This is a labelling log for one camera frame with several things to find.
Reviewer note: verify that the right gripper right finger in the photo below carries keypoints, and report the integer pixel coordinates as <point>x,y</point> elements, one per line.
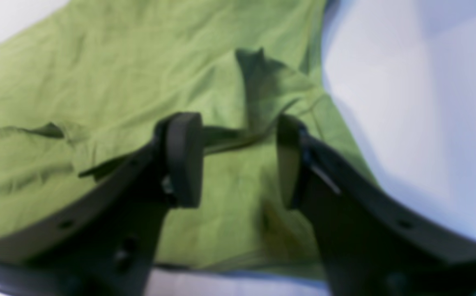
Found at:
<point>370,245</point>

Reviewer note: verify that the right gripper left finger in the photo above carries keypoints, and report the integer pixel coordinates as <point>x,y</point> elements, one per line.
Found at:
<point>104,243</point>

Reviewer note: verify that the green T-shirt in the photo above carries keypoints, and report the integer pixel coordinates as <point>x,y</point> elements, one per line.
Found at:
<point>85,87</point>

